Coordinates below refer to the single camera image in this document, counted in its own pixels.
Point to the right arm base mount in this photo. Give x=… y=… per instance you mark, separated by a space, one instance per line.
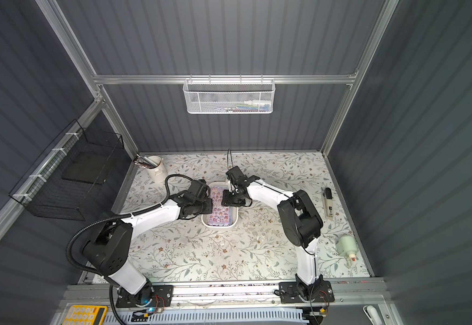
x=320 y=291

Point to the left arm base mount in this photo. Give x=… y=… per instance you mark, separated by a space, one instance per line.
x=155 y=296

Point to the items in white basket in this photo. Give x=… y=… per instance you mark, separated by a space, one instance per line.
x=244 y=107

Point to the white wire wall basket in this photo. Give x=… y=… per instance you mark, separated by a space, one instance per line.
x=200 y=98

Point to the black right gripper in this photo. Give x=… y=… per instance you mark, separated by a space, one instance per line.
x=233 y=198

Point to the white plastic storage tray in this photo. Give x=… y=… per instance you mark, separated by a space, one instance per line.
x=234 y=211

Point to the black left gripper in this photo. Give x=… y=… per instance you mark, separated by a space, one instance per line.
x=205 y=205

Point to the white object bottom right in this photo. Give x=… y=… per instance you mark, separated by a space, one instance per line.
x=373 y=315

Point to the cream metal pen bucket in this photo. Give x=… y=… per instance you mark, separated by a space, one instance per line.
x=156 y=170

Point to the pink 3D sticker sheet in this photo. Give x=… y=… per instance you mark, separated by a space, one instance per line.
x=220 y=215

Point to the black white handheld device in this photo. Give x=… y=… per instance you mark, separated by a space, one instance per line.
x=328 y=203

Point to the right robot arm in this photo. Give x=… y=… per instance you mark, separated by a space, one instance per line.
x=299 y=217

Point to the yellow calculator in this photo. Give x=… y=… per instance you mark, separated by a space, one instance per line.
x=85 y=315

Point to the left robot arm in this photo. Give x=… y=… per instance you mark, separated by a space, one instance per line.
x=108 y=247

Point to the black wire wall basket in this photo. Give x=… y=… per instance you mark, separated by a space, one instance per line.
x=79 y=180

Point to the white slotted cable duct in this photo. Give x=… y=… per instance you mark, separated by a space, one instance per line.
x=221 y=316

